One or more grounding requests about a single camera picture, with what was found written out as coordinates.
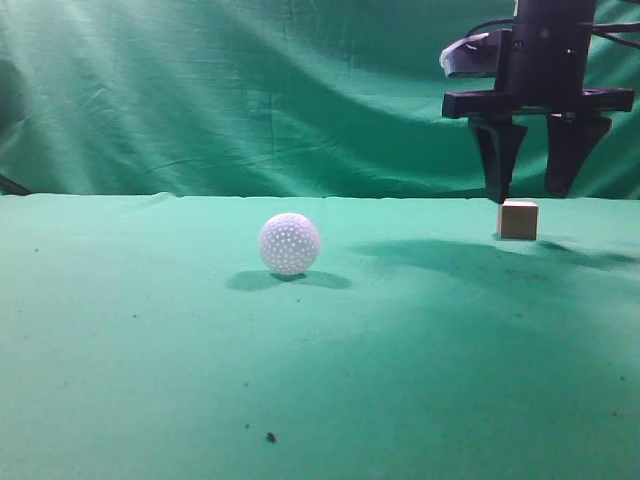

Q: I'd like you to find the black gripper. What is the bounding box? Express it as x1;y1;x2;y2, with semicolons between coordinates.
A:
442;1;634;204

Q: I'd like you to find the red-brown cube block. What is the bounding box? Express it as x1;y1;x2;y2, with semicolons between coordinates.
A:
496;200;539;241

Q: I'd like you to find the white dimpled golf ball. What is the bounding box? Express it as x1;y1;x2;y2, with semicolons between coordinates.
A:
258;212;321;276

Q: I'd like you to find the green table cloth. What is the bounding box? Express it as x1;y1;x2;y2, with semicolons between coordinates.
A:
1;194;639;479

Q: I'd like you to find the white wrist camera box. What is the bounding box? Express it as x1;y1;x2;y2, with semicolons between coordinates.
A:
439;28;511;78

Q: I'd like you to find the black cable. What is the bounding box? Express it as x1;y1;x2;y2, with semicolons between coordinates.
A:
590;21;640;51

